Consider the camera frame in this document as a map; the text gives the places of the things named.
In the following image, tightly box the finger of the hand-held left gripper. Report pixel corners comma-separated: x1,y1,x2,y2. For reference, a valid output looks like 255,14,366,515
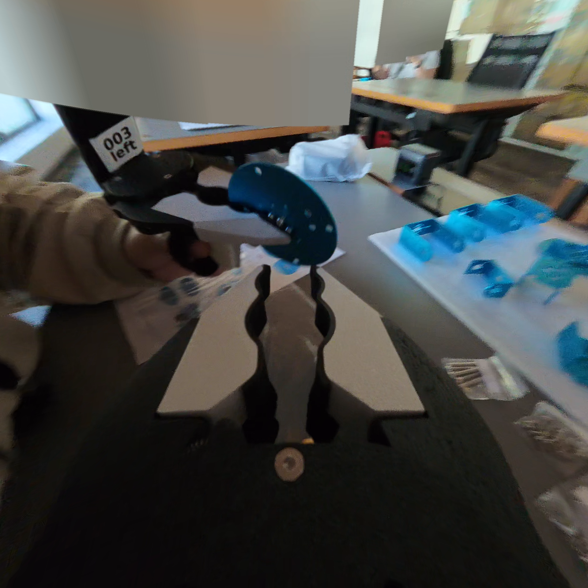
154,192,293,273
189,180,232,209

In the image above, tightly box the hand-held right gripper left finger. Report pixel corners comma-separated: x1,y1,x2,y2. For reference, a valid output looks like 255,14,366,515
156,265,279,444

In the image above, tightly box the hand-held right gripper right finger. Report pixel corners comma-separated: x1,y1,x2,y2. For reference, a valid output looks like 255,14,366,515
306,266,426,444

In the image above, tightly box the blue round metal disc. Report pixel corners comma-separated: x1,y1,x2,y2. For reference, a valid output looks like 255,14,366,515
227,162,339,266

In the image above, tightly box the person's left forearm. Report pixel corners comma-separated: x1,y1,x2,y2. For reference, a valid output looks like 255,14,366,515
0,164,153,306

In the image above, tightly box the wood-edged office desk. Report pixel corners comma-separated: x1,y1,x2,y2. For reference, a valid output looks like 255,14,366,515
535,117,588,221
137,117,332,166
351,77,568,178

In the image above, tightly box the person's left hand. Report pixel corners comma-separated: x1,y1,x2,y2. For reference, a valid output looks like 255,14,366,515
124,223,214,283

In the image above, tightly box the white assembly instruction sheet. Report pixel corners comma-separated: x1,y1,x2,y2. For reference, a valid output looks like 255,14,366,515
114,243,346,366

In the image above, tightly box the white foam sheet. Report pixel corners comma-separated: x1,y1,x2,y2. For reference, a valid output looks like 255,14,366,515
367,209,588,401

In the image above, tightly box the white plastic-wrapped bundle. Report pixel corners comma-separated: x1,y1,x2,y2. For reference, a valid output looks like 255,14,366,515
287,134,373,183

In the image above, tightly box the pile of small screw bags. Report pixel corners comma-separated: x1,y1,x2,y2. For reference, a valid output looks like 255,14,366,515
441,356,588,548

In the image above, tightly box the small grey charger device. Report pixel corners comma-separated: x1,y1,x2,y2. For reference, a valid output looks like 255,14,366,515
395,144,442,187

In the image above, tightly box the person's beige jacket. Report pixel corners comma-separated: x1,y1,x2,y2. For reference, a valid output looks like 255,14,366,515
0,303,44,465

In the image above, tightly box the black office chair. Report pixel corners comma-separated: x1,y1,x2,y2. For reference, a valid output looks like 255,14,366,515
466,32,557,91

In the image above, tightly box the stack of cardboard boxes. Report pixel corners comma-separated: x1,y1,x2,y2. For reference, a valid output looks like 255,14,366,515
452,0,588,88

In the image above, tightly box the blue metal U bracket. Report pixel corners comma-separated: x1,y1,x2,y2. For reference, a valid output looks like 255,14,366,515
398,219,467,263
505,193,556,226
482,197,529,231
447,204,502,242

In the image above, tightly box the small blue U bracket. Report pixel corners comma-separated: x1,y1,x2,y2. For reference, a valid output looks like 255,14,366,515
463,259,515,299

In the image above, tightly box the blue angled bracket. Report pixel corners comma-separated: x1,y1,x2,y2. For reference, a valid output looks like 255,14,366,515
523,261,575,304

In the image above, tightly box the wide blue perforated bracket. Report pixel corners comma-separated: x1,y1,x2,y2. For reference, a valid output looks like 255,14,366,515
555,321,588,385

